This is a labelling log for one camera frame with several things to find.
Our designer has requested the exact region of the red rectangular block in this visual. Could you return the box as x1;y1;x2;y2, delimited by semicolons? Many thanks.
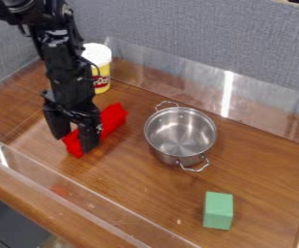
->
63;103;129;158

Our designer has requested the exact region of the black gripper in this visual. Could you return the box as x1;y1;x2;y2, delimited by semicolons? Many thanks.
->
41;59;103;154

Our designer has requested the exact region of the green foam block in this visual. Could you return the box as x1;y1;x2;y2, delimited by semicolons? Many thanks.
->
202;192;235;231

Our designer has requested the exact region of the black cable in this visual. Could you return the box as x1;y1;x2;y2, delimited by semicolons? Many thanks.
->
78;57;103;81

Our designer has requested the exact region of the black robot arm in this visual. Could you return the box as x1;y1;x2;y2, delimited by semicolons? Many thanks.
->
0;0;102;153

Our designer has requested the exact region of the clear acrylic table barrier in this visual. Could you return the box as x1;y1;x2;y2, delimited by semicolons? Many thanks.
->
0;39;299;248

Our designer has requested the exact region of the yellow Play-Doh container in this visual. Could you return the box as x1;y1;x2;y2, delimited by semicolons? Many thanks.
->
82;43;111;94

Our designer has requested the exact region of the small stainless steel pot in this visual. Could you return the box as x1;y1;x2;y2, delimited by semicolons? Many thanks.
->
145;101;218;172

